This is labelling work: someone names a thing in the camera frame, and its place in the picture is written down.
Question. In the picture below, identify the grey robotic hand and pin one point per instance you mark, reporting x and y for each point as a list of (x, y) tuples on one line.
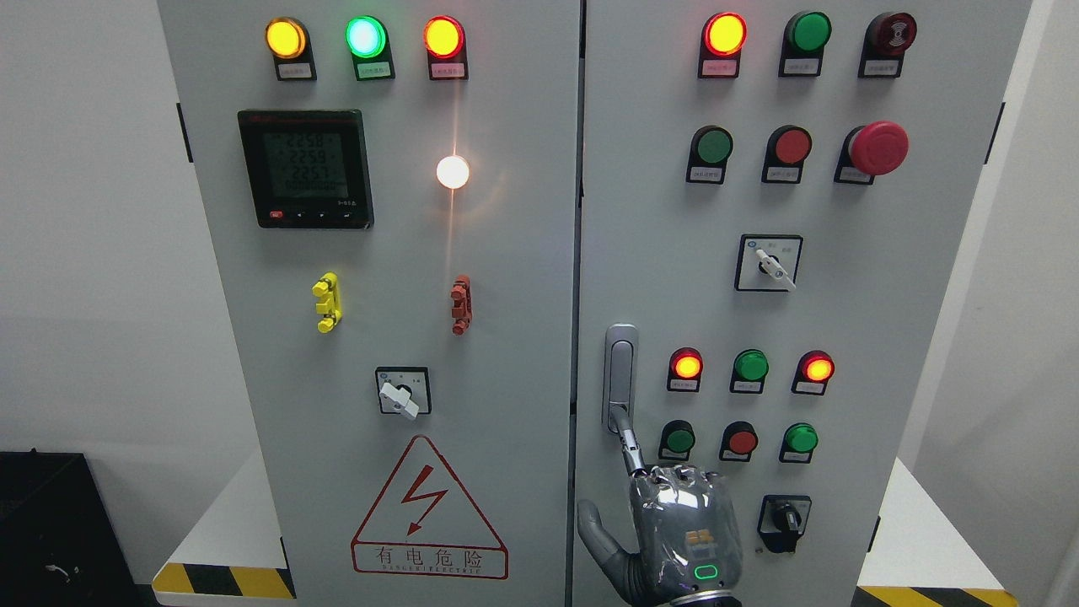
[(685, 528)]

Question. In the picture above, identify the silver door handle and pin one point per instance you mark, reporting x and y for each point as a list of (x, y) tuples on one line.
[(619, 372)]

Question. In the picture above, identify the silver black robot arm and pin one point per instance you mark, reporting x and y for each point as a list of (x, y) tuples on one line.
[(711, 598)]

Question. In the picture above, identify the right grey cabinet door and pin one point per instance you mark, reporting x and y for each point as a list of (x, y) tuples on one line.
[(661, 254)]

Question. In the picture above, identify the grey cabinet door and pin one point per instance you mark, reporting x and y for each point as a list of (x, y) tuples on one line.
[(661, 254), (500, 393)]

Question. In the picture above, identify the left grey cabinet door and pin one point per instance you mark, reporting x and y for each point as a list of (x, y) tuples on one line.
[(500, 393)]

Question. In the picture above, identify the red-orange indicator light left door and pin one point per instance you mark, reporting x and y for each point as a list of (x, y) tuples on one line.
[(445, 41)]

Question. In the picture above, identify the lower left green push button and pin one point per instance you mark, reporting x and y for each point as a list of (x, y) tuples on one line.
[(676, 441)]

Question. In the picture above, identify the green push button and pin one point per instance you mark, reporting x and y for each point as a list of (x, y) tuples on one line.
[(710, 149), (676, 441), (799, 443)]

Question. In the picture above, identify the lower red push button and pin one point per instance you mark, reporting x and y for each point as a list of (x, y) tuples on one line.
[(739, 442)]

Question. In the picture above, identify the red push button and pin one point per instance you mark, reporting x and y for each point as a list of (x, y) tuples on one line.
[(739, 442), (785, 155)]

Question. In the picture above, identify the lower right green push button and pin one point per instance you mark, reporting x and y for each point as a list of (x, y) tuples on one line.
[(799, 443)]

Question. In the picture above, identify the middle left red lit light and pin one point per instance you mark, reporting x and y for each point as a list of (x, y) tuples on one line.
[(685, 369)]

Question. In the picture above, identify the middle green indicator light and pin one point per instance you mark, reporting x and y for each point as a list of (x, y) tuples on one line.
[(749, 372)]

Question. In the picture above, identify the middle right red lit light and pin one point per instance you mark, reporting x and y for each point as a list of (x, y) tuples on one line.
[(814, 370)]

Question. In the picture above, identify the red high voltage warning sign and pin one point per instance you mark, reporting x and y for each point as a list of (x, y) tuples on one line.
[(424, 522)]

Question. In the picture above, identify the red terminal connector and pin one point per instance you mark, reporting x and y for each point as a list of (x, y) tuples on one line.
[(462, 305)]

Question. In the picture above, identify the upper green push button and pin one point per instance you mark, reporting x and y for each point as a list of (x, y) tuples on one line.
[(710, 149)]

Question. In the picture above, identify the upper red push button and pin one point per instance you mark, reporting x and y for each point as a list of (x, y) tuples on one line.
[(785, 155)]

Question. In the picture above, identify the yellow terminal connector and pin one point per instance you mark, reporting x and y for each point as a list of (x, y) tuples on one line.
[(328, 302)]

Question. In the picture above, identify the red emergency stop button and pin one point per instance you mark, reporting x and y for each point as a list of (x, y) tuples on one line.
[(869, 151)]

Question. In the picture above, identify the white lit indicator light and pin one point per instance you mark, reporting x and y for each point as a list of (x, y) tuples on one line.
[(453, 172)]

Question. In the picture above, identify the white platform with hazard stripes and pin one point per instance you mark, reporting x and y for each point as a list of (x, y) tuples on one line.
[(234, 555)]

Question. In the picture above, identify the top red lit indicator light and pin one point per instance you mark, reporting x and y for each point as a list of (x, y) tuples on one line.
[(722, 40)]

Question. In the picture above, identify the top green indicator light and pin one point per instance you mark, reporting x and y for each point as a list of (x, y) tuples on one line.
[(803, 42)]

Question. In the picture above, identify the black digital power meter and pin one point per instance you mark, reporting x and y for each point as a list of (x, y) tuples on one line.
[(307, 168)]

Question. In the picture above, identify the dark red buzzer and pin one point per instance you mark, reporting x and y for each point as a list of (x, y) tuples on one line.
[(888, 36)]

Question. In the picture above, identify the green lit indicator light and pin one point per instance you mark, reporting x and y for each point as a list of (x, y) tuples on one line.
[(368, 42)]

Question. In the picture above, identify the black box at left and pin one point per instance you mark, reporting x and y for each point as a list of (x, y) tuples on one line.
[(58, 547)]

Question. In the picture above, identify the yellow indicator light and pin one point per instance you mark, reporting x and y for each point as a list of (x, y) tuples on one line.
[(289, 43)]

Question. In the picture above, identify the bottom black selector switch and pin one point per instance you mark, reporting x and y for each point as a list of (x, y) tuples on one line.
[(783, 521)]

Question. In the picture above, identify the upper right white selector switch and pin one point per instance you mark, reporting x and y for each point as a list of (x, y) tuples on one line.
[(768, 263)]

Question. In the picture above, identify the left door white selector switch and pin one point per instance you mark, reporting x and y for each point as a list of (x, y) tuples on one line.
[(403, 391)]

